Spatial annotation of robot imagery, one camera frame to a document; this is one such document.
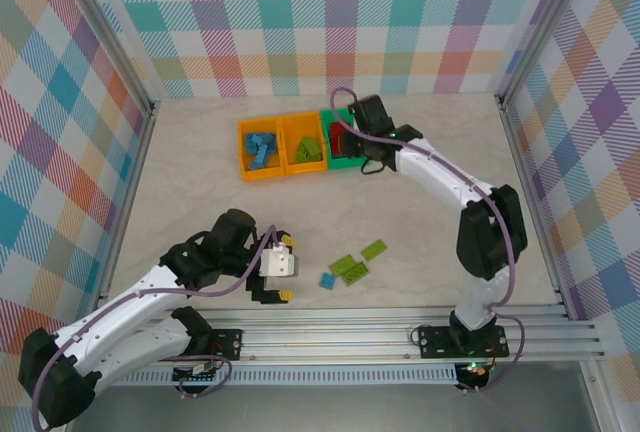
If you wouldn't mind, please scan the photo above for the large blue lego brick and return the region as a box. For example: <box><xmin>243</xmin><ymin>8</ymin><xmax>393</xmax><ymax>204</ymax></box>
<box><xmin>251</xmin><ymin>144</ymin><xmax>274</xmax><ymax>171</ymax></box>

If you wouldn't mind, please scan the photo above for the green plastic bin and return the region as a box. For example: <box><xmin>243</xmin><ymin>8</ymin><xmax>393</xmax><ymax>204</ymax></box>
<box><xmin>319</xmin><ymin>107</ymin><xmax>369</xmax><ymax>172</ymax></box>

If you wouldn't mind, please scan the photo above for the flat green lego plate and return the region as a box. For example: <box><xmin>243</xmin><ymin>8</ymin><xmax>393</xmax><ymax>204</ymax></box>
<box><xmin>360</xmin><ymin>239</ymin><xmax>389</xmax><ymax>262</ymax></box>
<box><xmin>342</xmin><ymin>261</ymin><xmax>370</xmax><ymax>285</ymax></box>

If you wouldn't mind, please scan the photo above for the wide aluminium base rail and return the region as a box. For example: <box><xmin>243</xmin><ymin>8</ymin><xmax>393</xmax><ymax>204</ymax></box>
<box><xmin>119</xmin><ymin>305</ymin><xmax>609</xmax><ymax>366</ymax></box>

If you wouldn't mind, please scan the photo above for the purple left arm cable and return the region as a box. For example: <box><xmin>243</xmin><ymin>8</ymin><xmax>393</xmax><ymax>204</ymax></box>
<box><xmin>30</xmin><ymin>224</ymin><xmax>281</xmax><ymax>431</ymax></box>

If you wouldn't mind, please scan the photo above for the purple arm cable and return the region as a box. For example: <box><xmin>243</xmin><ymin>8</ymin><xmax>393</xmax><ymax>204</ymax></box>
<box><xmin>30</xmin><ymin>224</ymin><xmax>281</xmax><ymax>431</ymax></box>
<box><xmin>329</xmin><ymin>86</ymin><xmax>527</xmax><ymax>396</ymax></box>

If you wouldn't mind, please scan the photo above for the slotted grey cable duct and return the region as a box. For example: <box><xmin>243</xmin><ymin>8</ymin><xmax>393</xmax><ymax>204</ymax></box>
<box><xmin>117</xmin><ymin>364</ymin><xmax>461</xmax><ymax>387</ymax></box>

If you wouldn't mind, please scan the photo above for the aluminium side rail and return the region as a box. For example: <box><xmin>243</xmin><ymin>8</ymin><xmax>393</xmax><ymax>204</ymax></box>
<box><xmin>495</xmin><ymin>94</ymin><xmax>576</xmax><ymax>318</ymax></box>
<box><xmin>94</xmin><ymin>99</ymin><xmax>162</xmax><ymax>301</ymax></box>

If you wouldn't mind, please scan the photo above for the aluminium frame post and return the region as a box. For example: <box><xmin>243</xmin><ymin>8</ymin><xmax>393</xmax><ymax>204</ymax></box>
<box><xmin>58</xmin><ymin>0</ymin><xmax>162</xmax><ymax>118</ymax></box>
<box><xmin>493</xmin><ymin>0</ymin><xmax>597</xmax><ymax>111</ymax></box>

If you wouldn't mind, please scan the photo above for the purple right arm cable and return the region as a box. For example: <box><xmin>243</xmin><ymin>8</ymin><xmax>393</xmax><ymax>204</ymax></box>
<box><xmin>329</xmin><ymin>86</ymin><xmax>527</xmax><ymax>396</ymax></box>

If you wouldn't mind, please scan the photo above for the aluminium frame leg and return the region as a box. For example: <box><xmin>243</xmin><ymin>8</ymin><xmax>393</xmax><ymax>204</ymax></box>
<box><xmin>579</xmin><ymin>361</ymin><xmax>616</xmax><ymax>432</ymax></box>

